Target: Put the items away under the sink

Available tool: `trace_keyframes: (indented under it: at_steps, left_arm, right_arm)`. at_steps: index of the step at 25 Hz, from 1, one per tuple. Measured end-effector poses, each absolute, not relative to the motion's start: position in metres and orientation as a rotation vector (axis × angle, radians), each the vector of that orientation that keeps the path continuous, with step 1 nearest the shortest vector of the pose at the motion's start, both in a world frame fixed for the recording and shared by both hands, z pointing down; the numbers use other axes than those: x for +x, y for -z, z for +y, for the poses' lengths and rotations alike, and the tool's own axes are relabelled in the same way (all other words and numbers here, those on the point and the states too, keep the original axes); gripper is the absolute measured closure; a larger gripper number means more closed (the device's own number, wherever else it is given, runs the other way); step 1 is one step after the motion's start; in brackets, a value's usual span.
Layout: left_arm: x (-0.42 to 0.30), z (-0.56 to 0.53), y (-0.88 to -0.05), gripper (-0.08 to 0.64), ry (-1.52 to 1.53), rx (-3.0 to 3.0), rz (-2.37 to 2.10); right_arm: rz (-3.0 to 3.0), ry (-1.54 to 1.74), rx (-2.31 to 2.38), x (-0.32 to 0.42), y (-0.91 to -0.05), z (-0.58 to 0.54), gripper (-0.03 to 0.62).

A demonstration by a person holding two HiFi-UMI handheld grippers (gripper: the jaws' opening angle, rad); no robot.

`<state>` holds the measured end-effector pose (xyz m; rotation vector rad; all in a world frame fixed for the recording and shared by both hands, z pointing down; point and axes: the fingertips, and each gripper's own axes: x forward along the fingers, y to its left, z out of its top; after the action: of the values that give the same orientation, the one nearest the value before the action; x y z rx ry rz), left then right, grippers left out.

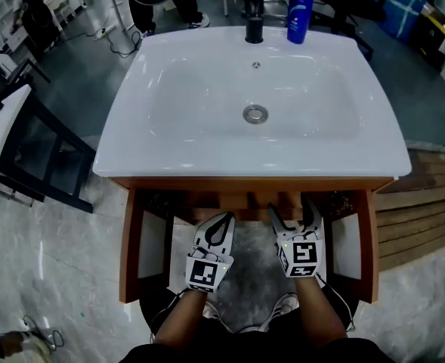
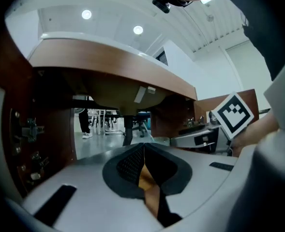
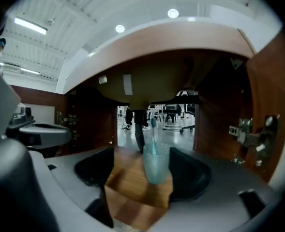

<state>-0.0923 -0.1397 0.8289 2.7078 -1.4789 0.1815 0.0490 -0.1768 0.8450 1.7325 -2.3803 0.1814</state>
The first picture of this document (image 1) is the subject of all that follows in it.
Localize person's right white shoe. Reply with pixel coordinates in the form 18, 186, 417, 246
261, 293, 301, 332

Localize white sink basin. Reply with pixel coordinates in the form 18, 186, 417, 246
92, 25, 413, 181

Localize wooden plank platform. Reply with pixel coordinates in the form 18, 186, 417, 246
372, 147, 445, 274

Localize person's left forearm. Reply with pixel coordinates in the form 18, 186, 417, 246
153, 288, 210, 349

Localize person's left white shoe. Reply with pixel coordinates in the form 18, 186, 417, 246
202, 300, 230, 330

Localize white sink on dark stand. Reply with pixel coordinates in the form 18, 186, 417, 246
0, 83, 97, 214

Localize white table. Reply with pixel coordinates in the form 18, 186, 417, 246
107, 0, 136, 32

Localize white power strip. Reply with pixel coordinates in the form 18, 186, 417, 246
93, 24, 117, 40

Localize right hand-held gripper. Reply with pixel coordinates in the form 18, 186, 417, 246
267, 191, 325, 279

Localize blue bag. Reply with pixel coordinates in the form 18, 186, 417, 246
376, 0, 431, 45

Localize black floor cable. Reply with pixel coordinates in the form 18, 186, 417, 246
76, 28, 144, 58

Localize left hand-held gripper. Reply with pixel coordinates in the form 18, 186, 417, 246
184, 210, 237, 293

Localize blue bottle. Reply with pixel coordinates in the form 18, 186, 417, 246
286, 0, 316, 45

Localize yellow and black box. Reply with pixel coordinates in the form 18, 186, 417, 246
410, 11, 445, 71

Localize person's black clothes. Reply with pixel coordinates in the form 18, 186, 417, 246
119, 289, 397, 363

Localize black mesh office chair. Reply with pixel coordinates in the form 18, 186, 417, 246
312, 0, 391, 62

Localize black faucet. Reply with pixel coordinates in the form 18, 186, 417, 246
243, 0, 265, 45

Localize person's white shoe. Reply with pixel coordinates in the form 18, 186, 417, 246
261, 293, 301, 332
202, 300, 230, 330

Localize person's right forearm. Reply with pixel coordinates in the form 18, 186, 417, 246
294, 274, 348, 349

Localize wooden vanity cabinet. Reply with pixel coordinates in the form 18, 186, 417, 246
118, 175, 395, 305

